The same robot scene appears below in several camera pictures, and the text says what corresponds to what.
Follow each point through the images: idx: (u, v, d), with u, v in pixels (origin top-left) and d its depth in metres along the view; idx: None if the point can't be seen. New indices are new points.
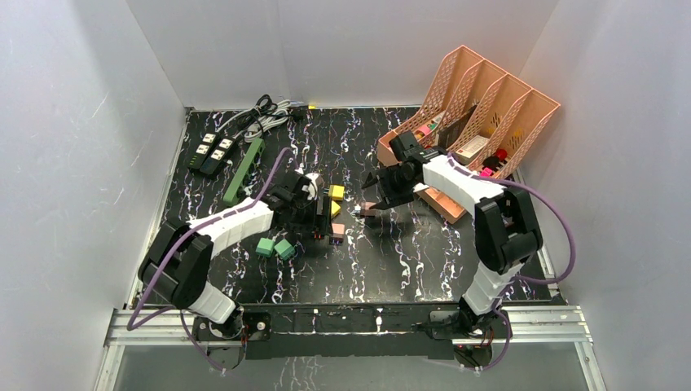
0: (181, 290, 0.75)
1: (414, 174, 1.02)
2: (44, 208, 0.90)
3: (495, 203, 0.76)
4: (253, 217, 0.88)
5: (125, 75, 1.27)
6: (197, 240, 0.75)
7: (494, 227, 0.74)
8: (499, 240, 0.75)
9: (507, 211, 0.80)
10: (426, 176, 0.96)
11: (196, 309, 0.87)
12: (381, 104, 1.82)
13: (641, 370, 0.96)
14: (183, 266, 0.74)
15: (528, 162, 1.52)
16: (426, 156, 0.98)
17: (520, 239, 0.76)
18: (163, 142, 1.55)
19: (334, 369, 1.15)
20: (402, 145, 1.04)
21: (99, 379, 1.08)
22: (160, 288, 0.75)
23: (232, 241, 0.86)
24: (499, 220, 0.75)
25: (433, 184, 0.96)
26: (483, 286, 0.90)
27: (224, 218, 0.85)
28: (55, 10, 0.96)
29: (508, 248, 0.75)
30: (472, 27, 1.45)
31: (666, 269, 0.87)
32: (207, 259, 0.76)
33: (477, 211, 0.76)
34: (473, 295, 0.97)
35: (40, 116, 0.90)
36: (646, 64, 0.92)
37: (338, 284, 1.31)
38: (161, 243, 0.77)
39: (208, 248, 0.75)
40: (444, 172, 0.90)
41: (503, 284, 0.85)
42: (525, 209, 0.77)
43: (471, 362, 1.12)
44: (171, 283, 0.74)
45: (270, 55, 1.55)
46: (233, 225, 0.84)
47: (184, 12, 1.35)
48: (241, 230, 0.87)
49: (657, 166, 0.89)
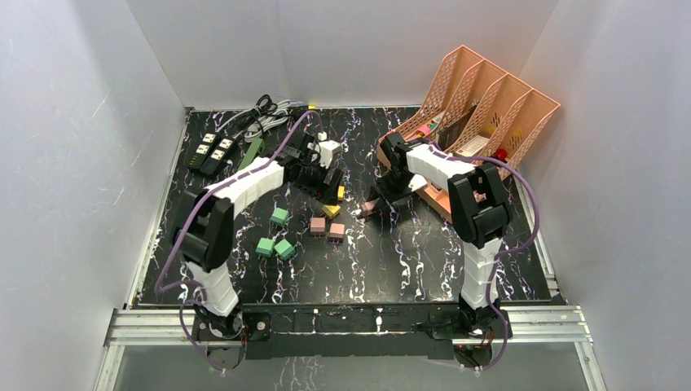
0: (212, 250, 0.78)
1: (400, 164, 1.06)
2: (44, 208, 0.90)
3: (464, 178, 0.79)
4: (265, 176, 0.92)
5: (125, 75, 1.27)
6: (219, 203, 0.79)
7: (464, 201, 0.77)
8: (467, 213, 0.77)
9: (480, 187, 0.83)
10: (411, 164, 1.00)
11: (212, 285, 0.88)
12: (381, 104, 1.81)
13: (641, 371, 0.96)
14: (210, 228, 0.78)
15: (529, 162, 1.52)
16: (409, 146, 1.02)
17: (491, 213, 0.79)
18: (163, 143, 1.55)
19: (334, 369, 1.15)
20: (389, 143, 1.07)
21: (99, 379, 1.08)
22: (192, 252, 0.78)
23: (250, 200, 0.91)
24: (468, 195, 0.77)
25: (416, 171, 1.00)
26: (471, 271, 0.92)
27: (238, 181, 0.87)
28: (55, 9, 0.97)
29: (480, 221, 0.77)
30: (472, 28, 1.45)
31: (666, 270, 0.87)
32: (230, 220, 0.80)
33: (450, 185, 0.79)
34: (466, 286, 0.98)
35: (40, 116, 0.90)
36: (646, 64, 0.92)
37: (338, 284, 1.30)
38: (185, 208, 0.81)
39: (230, 209, 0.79)
40: (424, 158, 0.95)
41: (487, 264, 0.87)
42: (495, 184, 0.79)
43: (471, 362, 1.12)
44: (201, 244, 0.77)
45: (270, 56, 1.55)
46: (248, 185, 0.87)
47: (184, 13, 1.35)
48: (256, 190, 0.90)
49: (657, 166, 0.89)
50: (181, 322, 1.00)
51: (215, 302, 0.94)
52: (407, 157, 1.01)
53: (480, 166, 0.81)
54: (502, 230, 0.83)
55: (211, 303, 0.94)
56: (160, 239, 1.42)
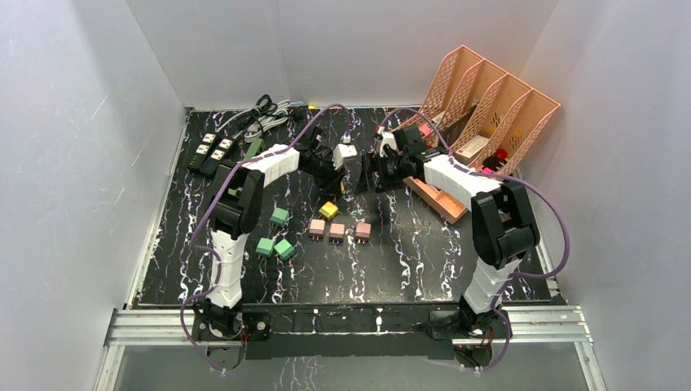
0: (244, 218, 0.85)
1: (416, 173, 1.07)
2: (44, 208, 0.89)
3: (490, 197, 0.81)
4: (285, 157, 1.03)
5: (125, 74, 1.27)
6: (251, 173, 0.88)
7: (490, 222, 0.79)
8: (493, 233, 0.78)
9: (505, 207, 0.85)
10: (427, 175, 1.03)
11: (232, 261, 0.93)
12: (381, 105, 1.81)
13: (641, 371, 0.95)
14: (244, 196, 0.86)
15: (529, 162, 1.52)
16: (427, 155, 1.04)
17: (515, 235, 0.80)
18: (163, 142, 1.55)
19: (334, 369, 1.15)
20: (406, 139, 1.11)
21: (99, 379, 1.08)
22: (226, 219, 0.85)
23: (273, 177, 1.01)
24: (495, 216, 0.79)
25: (431, 182, 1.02)
26: (481, 283, 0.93)
27: (264, 158, 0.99)
28: (56, 10, 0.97)
29: (504, 243, 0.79)
30: (472, 28, 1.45)
31: (666, 269, 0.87)
32: (260, 190, 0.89)
33: (474, 204, 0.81)
34: (471, 292, 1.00)
35: (40, 116, 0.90)
36: (646, 63, 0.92)
37: (338, 284, 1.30)
38: (219, 179, 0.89)
39: (261, 179, 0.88)
40: (443, 169, 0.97)
41: (501, 281, 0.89)
42: (521, 204, 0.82)
43: (471, 362, 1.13)
44: (235, 213, 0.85)
45: (270, 56, 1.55)
46: (274, 163, 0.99)
47: (184, 13, 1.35)
48: (278, 169, 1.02)
49: (657, 166, 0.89)
50: (182, 323, 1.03)
51: (219, 293, 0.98)
52: (424, 169, 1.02)
53: (506, 186, 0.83)
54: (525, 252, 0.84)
55: (222, 287, 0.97)
56: (160, 239, 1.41)
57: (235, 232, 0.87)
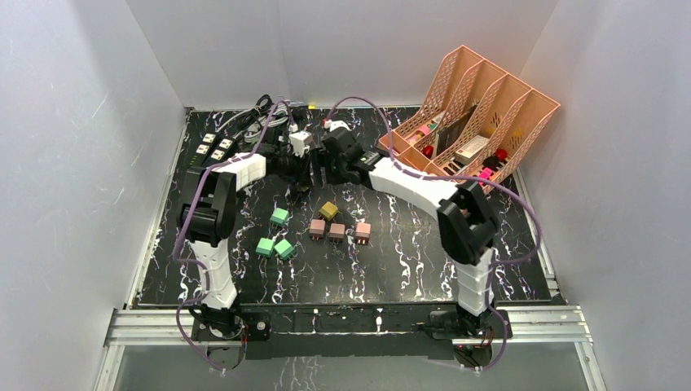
0: (221, 221, 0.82)
1: (362, 180, 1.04)
2: (45, 208, 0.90)
3: (452, 204, 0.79)
4: (254, 161, 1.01)
5: (125, 74, 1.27)
6: (222, 175, 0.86)
7: (459, 228, 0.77)
8: (464, 239, 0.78)
9: (463, 204, 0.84)
10: (376, 183, 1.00)
11: (217, 266, 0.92)
12: (381, 105, 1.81)
13: (641, 371, 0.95)
14: (217, 199, 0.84)
15: (529, 162, 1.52)
16: (368, 162, 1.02)
17: (479, 230, 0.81)
18: (163, 142, 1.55)
19: (334, 369, 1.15)
20: (338, 147, 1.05)
21: (99, 379, 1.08)
22: (200, 227, 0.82)
23: (243, 184, 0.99)
24: (460, 220, 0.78)
25: (383, 188, 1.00)
26: (468, 283, 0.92)
27: (232, 163, 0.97)
28: (56, 10, 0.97)
29: (473, 242, 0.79)
30: (472, 28, 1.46)
31: (666, 269, 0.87)
32: (233, 192, 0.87)
33: (441, 214, 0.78)
34: (464, 296, 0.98)
35: (40, 117, 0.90)
36: (646, 63, 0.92)
37: (338, 284, 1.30)
38: (190, 186, 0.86)
39: (232, 181, 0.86)
40: (394, 177, 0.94)
41: (484, 275, 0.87)
42: (480, 200, 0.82)
43: (470, 362, 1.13)
44: (209, 217, 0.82)
45: (270, 57, 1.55)
46: (243, 166, 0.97)
47: (183, 13, 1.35)
48: (248, 173, 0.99)
49: (657, 166, 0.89)
50: (178, 324, 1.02)
51: (215, 296, 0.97)
52: (370, 177, 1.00)
53: (463, 186, 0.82)
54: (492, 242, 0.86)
55: (214, 292, 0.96)
56: (160, 239, 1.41)
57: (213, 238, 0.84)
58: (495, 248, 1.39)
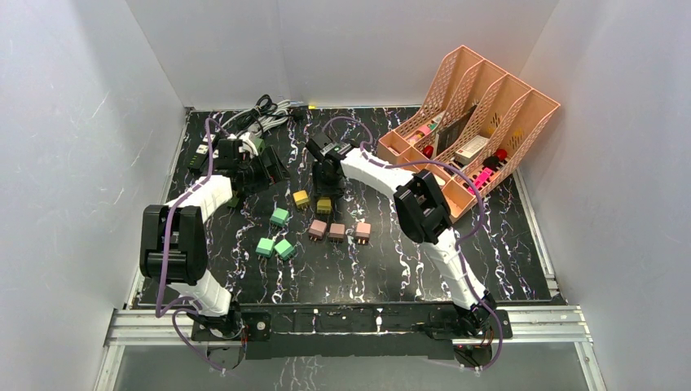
0: (192, 261, 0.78)
1: (335, 167, 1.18)
2: (44, 208, 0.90)
3: (407, 191, 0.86)
4: (217, 187, 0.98)
5: (125, 74, 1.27)
6: (185, 212, 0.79)
7: (411, 210, 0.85)
8: (416, 221, 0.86)
9: (420, 191, 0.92)
10: (346, 171, 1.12)
11: (202, 293, 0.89)
12: (382, 105, 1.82)
13: (642, 371, 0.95)
14: (184, 238, 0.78)
15: (529, 161, 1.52)
16: (341, 152, 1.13)
17: (432, 213, 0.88)
18: (163, 143, 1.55)
19: (333, 369, 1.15)
20: (316, 147, 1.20)
21: (99, 379, 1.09)
22: (173, 270, 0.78)
23: (209, 211, 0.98)
24: (413, 204, 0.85)
25: (354, 175, 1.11)
26: (446, 271, 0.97)
27: (193, 192, 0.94)
28: (55, 10, 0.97)
29: (425, 224, 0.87)
30: (472, 28, 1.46)
31: (666, 268, 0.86)
32: (200, 226, 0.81)
33: (397, 199, 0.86)
34: (452, 291, 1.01)
35: (40, 116, 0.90)
36: (646, 64, 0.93)
37: (338, 284, 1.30)
38: (151, 230, 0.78)
39: (197, 214, 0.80)
40: (361, 166, 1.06)
41: (452, 255, 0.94)
42: (433, 188, 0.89)
43: (471, 362, 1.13)
44: (179, 258, 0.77)
45: (270, 57, 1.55)
46: (204, 195, 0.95)
47: (182, 13, 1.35)
48: (212, 200, 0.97)
49: (658, 166, 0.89)
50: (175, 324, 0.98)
51: (209, 308, 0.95)
52: (342, 168, 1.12)
53: (418, 175, 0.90)
54: (448, 225, 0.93)
55: (207, 308, 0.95)
56: None
57: (189, 279, 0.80)
58: (495, 248, 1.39)
